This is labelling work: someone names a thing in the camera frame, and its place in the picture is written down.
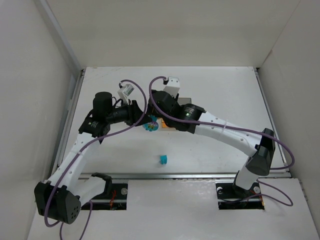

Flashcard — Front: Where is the yellow lego block bottom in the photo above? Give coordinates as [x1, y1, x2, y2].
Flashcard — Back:
[159, 155, 168, 165]

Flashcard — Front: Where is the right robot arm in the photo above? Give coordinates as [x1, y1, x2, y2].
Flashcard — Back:
[148, 90, 276, 191]

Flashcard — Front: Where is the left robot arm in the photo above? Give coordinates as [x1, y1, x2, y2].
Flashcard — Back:
[34, 92, 146, 227]

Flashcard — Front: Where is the grey transparent container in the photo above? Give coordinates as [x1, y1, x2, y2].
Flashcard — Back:
[177, 97, 192, 105]

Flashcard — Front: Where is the amber transparent container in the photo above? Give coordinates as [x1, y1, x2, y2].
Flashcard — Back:
[161, 118, 176, 131]

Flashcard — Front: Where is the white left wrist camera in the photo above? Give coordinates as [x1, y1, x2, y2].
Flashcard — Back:
[117, 83, 135, 100]

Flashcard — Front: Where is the aluminium front rail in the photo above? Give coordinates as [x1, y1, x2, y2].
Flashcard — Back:
[78, 171, 292, 180]

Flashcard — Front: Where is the aluminium rail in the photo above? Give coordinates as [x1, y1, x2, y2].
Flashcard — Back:
[44, 70, 83, 179]
[253, 67, 289, 167]
[78, 171, 292, 180]

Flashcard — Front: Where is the aluminium left rail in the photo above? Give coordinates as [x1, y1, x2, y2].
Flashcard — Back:
[44, 70, 83, 179]

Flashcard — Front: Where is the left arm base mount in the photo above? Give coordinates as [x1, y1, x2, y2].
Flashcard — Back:
[91, 172, 128, 211]

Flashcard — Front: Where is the aluminium right rail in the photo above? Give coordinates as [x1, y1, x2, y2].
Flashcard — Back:
[253, 67, 289, 167]

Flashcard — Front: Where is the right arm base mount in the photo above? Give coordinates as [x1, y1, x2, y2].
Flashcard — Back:
[215, 182, 265, 210]

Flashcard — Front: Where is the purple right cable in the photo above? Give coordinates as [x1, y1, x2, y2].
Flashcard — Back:
[148, 76, 296, 207]

